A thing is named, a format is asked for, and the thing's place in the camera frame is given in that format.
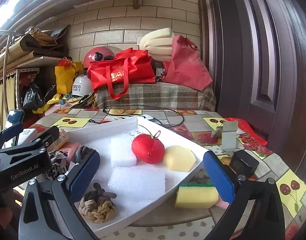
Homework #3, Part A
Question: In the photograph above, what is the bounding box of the glossy red tote bag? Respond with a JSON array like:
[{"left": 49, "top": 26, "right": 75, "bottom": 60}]
[{"left": 87, "top": 48, "right": 156, "bottom": 100}]

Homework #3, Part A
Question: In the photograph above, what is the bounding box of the white foam block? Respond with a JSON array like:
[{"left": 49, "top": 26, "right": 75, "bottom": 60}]
[
  {"left": 107, "top": 166, "right": 165, "bottom": 199},
  {"left": 109, "top": 138, "right": 137, "bottom": 167}
]

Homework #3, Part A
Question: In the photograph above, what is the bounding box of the pink fluffy plush pouch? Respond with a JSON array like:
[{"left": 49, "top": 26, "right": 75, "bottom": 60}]
[{"left": 215, "top": 196, "right": 229, "bottom": 210}]

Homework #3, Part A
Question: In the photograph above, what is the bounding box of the white small box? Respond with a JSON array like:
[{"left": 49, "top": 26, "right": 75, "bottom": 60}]
[{"left": 17, "top": 128, "right": 38, "bottom": 146}]

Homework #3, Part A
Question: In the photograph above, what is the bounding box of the smartphone on mount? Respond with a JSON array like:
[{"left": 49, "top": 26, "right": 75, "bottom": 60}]
[{"left": 4, "top": 110, "right": 25, "bottom": 129}]

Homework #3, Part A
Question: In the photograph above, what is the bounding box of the yellow snack pack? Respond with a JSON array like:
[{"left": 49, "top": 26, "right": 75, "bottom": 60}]
[{"left": 47, "top": 129, "right": 69, "bottom": 152}]

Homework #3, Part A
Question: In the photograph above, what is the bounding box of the person left hand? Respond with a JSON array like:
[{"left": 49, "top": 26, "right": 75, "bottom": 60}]
[{"left": 0, "top": 207, "right": 13, "bottom": 239}]

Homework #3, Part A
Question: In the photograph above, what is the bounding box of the leopard print scrunchie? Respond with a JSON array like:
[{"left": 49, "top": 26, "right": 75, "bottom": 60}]
[{"left": 41, "top": 151, "right": 69, "bottom": 181}]

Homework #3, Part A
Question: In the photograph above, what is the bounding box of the pink tissue pack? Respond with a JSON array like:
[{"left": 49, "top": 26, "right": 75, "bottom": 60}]
[{"left": 59, "top": 142, "right": 81, "bottom": 164}]

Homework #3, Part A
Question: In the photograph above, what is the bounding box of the black plastic bag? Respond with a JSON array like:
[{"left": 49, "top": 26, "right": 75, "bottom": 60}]
[{"left": 21, "top": 82, "right": 56, "bottom": 111}]

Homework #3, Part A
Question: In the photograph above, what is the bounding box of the pink red helmet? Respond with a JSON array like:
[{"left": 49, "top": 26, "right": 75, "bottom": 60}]
[{"left": 83, "top": 47, "right": 115, "bottom": 68}]

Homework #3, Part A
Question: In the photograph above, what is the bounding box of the fruit print tablecloth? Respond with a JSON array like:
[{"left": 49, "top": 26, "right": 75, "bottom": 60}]
[{"left": 33, "top": 108, "right": 306, "bottom": 239}]

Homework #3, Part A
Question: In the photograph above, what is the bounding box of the black cable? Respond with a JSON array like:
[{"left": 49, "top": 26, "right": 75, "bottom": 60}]
[{"left": 89, "top": 104, "right": 185, "bottom": 129}]

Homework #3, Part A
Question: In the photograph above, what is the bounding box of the yellow hexagonal sponge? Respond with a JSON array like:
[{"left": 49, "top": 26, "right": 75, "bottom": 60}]
[{"left": 163, "top": 145, "right": 196, "bottom": 172}]

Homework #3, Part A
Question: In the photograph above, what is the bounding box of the matte red fabric bag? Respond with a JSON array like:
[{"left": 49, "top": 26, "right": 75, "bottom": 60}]
[{"left": 162, "top": 35, "right": 212, "bottom": 91}]

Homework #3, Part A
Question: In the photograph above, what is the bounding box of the plaid covered bench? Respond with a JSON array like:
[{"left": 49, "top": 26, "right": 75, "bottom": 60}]
[{"left": 92, "top": 82, "right": 216, "bottom": 111}]

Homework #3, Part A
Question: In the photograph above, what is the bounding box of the yellow shopping bag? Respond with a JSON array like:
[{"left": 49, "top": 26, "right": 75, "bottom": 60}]
[{"left": 55, "top": 57, "right": 83, "bottom": 95}]

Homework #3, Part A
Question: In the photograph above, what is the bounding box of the yellow green scrub sponge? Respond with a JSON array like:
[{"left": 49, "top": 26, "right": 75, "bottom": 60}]
[{"left": 174, "top": 183, "right": 219, "bottom": 209}]

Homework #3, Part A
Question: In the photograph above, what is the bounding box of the white metal bracket stand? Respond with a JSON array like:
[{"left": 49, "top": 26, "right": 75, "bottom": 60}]
[{"left": 212, "top": 121, "right": 238, "bottom": 151}]

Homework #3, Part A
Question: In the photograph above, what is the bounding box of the white helmet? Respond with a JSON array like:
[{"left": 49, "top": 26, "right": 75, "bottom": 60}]
[{"left": 71, "top": 75, "right": 93, "bottom": 97}]

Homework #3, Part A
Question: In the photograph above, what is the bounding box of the cream foam strips bundle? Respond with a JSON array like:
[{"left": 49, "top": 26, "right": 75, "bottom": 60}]
[{"left": 139, "top": 28, "right": 175, "bottom": 62}]

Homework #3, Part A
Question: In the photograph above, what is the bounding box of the black cube charger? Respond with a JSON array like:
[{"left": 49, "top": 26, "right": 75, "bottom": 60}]
[{"left": 229, "top": 150, "right": 260, "bottom": 178}]

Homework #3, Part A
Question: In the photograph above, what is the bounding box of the red bag on chair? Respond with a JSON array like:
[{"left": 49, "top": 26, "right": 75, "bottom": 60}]
[{"left": 225, "top": 118, "right": 268, "bottom": 147}]

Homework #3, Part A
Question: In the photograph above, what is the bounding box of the metal storage shelf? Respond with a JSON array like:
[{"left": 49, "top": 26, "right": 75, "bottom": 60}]
[{"left": 0, "top": 24, "right": 74, "bottom": 133}]

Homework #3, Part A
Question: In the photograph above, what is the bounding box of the red plush apple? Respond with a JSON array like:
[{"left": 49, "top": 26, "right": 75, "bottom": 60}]
[{"left": 131, "top": 131, "right": 165, "bottom": 164}]

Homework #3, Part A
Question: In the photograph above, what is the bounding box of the beige braided rope knot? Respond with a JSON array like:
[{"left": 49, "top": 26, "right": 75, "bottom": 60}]
[{"left": 78, "top": 183, "right": 117, "bottom": 224}]

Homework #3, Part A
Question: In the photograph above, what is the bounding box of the dark blue grey scrunchie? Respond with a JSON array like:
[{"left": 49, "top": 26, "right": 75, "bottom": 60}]
[{"left": 75, "top": 146, "right": 96, "bottom": 163}]

